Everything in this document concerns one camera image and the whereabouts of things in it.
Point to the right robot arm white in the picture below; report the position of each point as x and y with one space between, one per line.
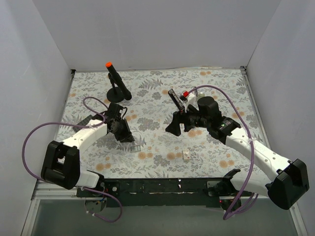
288 180

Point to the beige stapler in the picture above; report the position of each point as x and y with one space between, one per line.
198 94

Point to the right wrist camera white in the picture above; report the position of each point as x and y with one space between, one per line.
187 99

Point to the black stapler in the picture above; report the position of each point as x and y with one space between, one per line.
176 101

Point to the floral patterned table mat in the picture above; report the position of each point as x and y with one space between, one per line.
150 111

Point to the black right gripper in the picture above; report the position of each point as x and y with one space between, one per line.
182 119

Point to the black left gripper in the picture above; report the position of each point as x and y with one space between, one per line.
122 131

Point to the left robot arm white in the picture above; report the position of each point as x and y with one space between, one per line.
62 165

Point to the small staple box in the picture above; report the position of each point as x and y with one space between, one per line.
186 155

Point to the black microphone on stand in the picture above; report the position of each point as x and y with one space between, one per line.
118 92

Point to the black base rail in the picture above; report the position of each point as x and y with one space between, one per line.
136 192

